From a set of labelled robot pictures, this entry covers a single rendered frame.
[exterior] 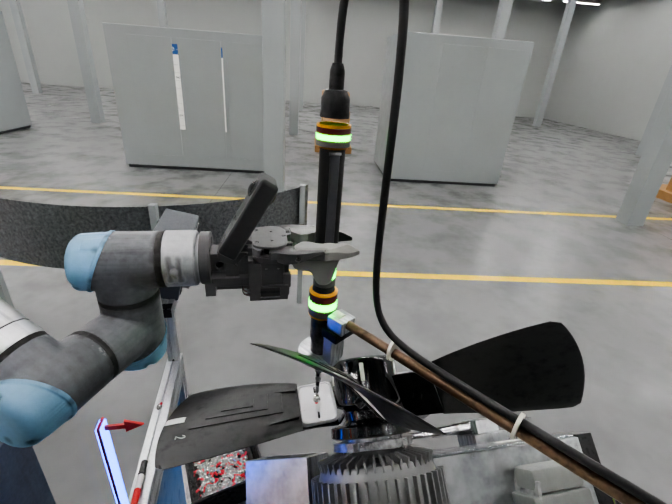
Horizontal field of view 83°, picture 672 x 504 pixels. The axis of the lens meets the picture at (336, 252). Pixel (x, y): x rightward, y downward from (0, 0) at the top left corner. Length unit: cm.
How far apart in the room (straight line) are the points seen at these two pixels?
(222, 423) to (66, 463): 168
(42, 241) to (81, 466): 123
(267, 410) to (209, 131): 618
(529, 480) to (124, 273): 68
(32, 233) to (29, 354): 225
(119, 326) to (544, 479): 67
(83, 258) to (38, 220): 215
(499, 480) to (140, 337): 62
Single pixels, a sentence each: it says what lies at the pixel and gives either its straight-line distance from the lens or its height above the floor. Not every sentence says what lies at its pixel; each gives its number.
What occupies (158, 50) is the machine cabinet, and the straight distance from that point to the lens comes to 682.
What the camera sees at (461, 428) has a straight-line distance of 87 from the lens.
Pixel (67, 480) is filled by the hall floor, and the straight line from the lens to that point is 230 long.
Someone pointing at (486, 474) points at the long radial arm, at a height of 112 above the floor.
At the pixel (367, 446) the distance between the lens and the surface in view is 69.
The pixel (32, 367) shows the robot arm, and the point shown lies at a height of 142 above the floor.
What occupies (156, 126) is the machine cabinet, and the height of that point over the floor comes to 67.
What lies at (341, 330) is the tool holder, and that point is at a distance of 57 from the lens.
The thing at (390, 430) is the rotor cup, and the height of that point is 120.
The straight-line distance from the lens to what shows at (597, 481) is 49.
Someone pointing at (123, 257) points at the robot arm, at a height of 150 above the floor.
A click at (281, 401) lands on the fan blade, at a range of 73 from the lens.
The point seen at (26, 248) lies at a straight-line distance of 285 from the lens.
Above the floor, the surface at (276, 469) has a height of 104.
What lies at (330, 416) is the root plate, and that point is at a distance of 71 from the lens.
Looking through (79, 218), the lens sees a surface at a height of 88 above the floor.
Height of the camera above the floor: 173
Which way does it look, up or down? 26 degrees down
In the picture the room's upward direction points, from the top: 4 degrees clockwise
